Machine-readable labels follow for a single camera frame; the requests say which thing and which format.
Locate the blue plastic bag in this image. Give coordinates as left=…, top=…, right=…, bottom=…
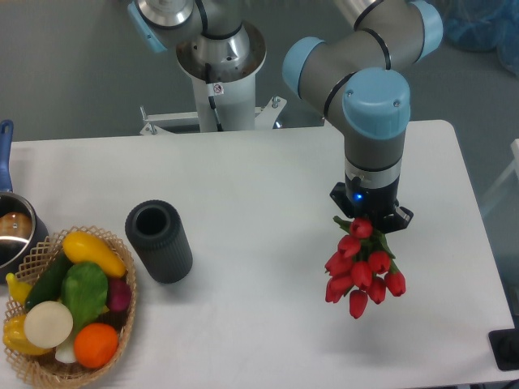
left=440, top=1, right=518, bottom=75

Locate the orange fruit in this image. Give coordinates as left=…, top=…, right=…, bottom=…
left=73, top=323, right=118, bottom=369

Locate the purple red onion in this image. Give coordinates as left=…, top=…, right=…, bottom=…
left=106, top=278, right=132, bottom=312

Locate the dark grey ribbed vase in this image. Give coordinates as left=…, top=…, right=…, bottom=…
left=125, top=199, right=193, bottom=284

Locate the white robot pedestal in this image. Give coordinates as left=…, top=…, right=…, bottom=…
left=140, top=21, right=287, bottom=135

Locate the white onion slice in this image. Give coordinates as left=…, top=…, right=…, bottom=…
left=24, top=301, right=73, bottom=348

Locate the black device at table edge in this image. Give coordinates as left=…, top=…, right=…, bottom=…
left=488, top=328, right=518, bottom=371

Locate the yellow squash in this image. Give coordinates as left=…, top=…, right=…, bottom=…
left=62, top=231, right=127, bottom=278

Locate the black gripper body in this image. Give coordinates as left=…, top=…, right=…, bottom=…
left=343, top=176, right=400, bottom=222

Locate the black cable on pedestal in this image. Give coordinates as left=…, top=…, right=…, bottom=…
left=204, top=62, right=225, bottom=133

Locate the green cucumber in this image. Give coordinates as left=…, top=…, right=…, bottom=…
left=24, top=252, right=73, bottom=310

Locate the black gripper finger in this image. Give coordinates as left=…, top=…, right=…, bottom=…
left=329, top=182, right=354, bottom=216
left=375, top=206, right=414, bottom=233

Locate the woven wicker basket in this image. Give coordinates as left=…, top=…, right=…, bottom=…
left=4, top=226, right=137, bottom=388

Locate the yellow bell pepper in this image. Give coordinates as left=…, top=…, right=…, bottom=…
left=3, top=314, right=52, bottom=356

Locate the green lettuce leaf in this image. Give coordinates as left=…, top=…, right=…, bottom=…
left=61, top=262, right=108, bottom=336

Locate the red tulip bouquet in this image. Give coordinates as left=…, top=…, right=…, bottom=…
left=324, top=216, right=406, bottom=319

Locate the yellow banana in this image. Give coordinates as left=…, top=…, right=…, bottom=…
left=5, top=273, right=32, bottom=306

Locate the blue handled saucepan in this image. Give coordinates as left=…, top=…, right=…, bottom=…
left=1, top=119, right=48, bottom=284

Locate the white leek stalk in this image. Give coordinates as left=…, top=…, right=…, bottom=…
left=54, top=335, right=77, bottom=364

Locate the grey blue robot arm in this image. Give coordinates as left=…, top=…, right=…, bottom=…
left=127, top=1, right=443, bottom=233

